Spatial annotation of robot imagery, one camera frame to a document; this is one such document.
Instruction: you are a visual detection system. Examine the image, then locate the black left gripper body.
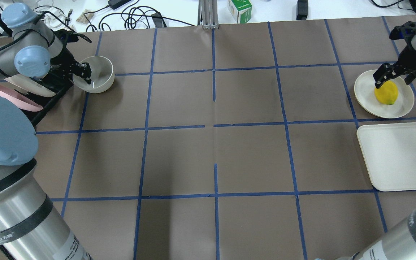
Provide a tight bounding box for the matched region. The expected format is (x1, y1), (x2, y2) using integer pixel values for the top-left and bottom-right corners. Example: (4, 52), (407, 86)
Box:
(49, 51), (82, 85)

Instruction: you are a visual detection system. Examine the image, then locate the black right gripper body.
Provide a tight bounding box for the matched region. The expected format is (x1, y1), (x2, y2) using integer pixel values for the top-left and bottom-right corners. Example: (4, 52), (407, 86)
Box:
(393, 44), (416, 78)

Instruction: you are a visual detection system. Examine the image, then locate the white ceramic bowl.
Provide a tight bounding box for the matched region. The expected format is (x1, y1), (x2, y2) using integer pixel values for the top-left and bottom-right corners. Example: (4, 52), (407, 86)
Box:
(73, 56), (114, 94)

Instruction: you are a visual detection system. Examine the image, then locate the yellow lemon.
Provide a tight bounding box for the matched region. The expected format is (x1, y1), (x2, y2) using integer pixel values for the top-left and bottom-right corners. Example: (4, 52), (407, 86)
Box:
(374, 81), (399, 105)

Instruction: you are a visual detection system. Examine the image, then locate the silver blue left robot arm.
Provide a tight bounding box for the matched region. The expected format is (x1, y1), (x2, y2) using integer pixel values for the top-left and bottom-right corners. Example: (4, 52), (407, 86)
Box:
(0, 2), (91, 260)

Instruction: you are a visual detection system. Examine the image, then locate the black dish rack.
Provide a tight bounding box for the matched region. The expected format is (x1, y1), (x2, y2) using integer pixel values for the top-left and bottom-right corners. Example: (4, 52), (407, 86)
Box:
(23, 72), (73, 127)

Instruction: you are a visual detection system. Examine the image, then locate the cream round plate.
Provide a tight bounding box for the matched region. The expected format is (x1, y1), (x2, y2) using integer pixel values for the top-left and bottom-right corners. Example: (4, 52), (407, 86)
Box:
(354, 70), (415, 119)

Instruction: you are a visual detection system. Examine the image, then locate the cream plate in rack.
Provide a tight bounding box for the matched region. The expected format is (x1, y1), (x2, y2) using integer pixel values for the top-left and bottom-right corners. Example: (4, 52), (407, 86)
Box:
(5, 74), (56, 98)

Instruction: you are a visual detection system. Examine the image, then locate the pink plate in rack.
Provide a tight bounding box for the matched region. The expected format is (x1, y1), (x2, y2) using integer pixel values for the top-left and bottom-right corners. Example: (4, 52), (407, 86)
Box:
(0, 84), (43, 112)

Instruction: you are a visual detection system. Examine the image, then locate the black power adapter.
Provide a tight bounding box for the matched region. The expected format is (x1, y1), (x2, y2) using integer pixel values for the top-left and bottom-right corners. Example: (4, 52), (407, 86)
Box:
(107, 0), (131, 10)

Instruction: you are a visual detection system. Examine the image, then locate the white rectangular tray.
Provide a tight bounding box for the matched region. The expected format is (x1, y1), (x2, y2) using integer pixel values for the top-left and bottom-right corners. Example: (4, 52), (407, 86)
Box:
(356, 123), (416, 191)

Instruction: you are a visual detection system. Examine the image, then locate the black device on table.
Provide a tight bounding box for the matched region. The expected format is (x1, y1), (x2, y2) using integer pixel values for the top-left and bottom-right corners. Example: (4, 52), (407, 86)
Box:
(296, 0), (308, 20)

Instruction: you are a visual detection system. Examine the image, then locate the green white carton box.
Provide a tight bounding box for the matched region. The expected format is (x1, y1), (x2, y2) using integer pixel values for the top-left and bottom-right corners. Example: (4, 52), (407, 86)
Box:
(227, 0), (252, 23)

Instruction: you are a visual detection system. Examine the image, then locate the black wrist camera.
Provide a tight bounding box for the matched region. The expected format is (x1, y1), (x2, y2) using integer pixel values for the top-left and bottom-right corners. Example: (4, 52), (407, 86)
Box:
(389, 21), (416, 41)

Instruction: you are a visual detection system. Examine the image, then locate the black cable bundle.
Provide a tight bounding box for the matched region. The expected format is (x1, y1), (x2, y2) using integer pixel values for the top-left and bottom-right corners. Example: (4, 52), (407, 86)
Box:
(85, 5), (196, 32)

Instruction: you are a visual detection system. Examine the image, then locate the aluminium frame post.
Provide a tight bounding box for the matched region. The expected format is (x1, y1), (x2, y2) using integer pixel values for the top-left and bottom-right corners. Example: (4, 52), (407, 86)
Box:
(198, 0), (218, 30)

